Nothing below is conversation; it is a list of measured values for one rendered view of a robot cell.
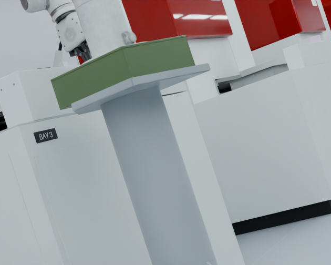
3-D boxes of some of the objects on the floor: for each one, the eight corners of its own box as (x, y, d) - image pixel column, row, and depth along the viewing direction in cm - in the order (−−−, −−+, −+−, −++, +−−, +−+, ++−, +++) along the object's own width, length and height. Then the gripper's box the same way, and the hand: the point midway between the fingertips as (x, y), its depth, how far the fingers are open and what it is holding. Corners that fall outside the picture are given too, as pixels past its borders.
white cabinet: (-45, 442, 199) (-128, 184, 200) (125, 318, 282) (66, 136, 283) (122, 431, 166) (21, 123, 168) (259, 294, 250) (191, 90, 251)
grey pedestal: (388, 347, 164) (283, 34, 165) (312, 445, 130) (182, 50, 131) (226, 355, 196) (139, 93, 197) (131, 436, 162) (27, 119, 163)
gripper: (88, 3, 212) (114, 51, 210) (57, 28, 220) (82, 75, 218) (73, 2, 206) (101, 52, 204) (42, 28, 213) (69, 77, 211)
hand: (89, 59), depth 211 cm, fingers closed
